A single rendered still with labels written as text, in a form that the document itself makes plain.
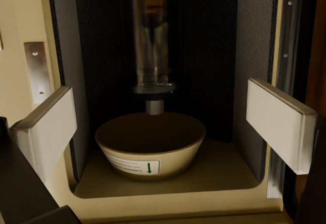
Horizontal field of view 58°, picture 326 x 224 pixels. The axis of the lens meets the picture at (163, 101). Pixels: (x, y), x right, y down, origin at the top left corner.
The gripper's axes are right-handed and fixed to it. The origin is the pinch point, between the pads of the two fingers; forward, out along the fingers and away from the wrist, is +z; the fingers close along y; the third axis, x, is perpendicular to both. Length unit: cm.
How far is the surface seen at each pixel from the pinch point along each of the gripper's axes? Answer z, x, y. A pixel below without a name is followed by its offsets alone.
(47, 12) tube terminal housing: 20.2, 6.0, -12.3
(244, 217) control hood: 16.6, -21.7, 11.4
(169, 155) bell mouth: 19.1, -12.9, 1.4
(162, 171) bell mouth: 20.3, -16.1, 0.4
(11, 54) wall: 61, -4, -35
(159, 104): 25.3, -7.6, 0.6
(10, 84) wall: 60, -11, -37
